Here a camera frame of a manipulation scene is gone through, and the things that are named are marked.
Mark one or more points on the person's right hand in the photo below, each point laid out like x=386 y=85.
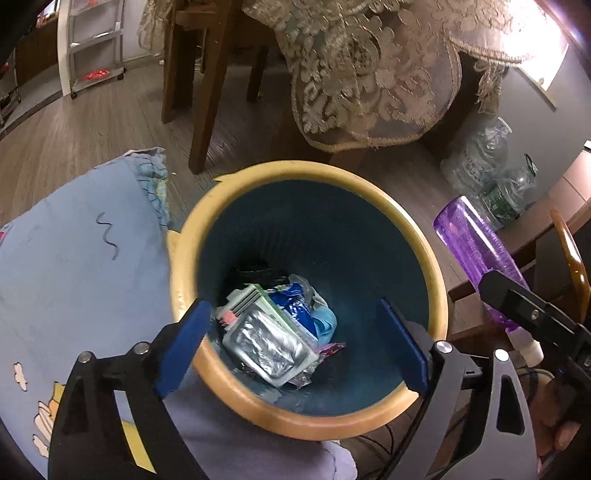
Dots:
x=554 y=424

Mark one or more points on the brown wooden chair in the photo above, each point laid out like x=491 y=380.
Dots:
x=207 y=92

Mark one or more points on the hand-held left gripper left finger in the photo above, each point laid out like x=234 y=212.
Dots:
x=182 y=350

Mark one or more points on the clear plastic bag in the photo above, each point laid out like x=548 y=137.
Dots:
x=304 y=284

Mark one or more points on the light blue cartoon cushion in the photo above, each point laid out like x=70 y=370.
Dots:
x=69 y=277

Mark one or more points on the green and white box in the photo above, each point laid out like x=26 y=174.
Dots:
x=244 y=300

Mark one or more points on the yellow rimmed teal trash bin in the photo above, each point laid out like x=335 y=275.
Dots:
x=323 y=221

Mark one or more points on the lace covered table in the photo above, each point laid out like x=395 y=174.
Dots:
x=369 y=69

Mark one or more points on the crushed clear water bottle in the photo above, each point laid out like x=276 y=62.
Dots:
x=475 y=157

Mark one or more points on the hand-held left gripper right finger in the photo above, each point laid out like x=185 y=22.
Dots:
x=404 y=350

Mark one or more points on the grey plastic shelf rack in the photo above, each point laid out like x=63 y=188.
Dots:
x=92 y=46

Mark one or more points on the red and white wrapper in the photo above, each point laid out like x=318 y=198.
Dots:
x=330 y=350

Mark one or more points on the blue snack packet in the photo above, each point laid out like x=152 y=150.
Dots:
x=291 y=304

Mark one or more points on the black plastic bag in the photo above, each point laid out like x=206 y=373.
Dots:
x=249 y=272

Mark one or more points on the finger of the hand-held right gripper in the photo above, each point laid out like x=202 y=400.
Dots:
x=517 y=304

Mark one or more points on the light blue cover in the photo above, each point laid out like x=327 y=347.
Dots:
x=325 y=323

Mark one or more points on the green label clear bottle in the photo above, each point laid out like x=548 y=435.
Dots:
x=505 y=198

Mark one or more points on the silver foil packet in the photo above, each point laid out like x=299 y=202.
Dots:
x=263 y=346

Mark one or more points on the curved wooden chair back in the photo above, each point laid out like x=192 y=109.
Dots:
x=570 y=258

